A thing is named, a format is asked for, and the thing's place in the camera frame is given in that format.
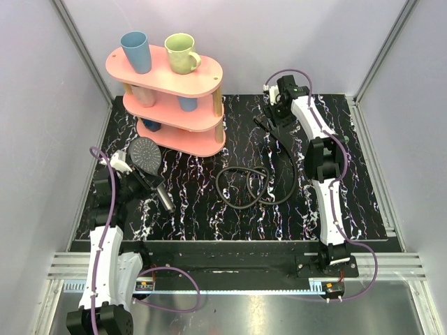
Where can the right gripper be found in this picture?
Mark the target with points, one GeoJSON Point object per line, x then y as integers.
{"type": "Point", "coordinates": [268, 110]}

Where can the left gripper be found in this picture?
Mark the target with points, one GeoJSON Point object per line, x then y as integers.
{"type": "Point", "coordinates": [145, 181]}

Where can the grey shower head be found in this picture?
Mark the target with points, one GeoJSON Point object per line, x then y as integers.
{"type": "Point", "coordinates": [146, 155]}

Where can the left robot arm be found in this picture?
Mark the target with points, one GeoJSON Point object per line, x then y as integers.
{"type": "Point", "coordinates": [104, 307]}

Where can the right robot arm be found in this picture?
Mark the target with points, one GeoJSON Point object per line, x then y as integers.
{"type": "Point", "coordinates": [325, 166]}

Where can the dark blue cup on shelf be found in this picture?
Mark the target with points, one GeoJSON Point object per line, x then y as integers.
{"type": "Point", "coordinates": [151, 125]}

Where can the pink three-tier shelf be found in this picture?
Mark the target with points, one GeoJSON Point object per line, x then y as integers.
{"type": "Point", "coordinates": [198, 133]}

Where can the pink cup on shelf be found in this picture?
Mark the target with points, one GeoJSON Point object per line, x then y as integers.
{"type": "Point", "coordinates": [146, 97]}

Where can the light green mug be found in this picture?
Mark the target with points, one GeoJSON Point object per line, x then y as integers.
{"type": "Point", "coordinates": [182, 55]}

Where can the tall blue cup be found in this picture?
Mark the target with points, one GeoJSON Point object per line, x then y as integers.
{"type": "Point", "coordinates": [136, 48]}

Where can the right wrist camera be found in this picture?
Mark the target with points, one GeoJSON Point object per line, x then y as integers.
{"type": "Point", "coordinates": [273, 94]}

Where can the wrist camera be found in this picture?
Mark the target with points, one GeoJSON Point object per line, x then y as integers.
{"type": "Point", "coordinates": [118, 162]}
{"type": "Point", "coordinates": [273, 94]}

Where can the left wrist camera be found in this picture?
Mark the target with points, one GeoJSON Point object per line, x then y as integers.
{"type": "Point", "coordinates": [118, 162]}

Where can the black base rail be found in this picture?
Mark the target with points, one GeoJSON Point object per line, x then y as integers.
{"type": "Point", "coordinates": [249, 265]}

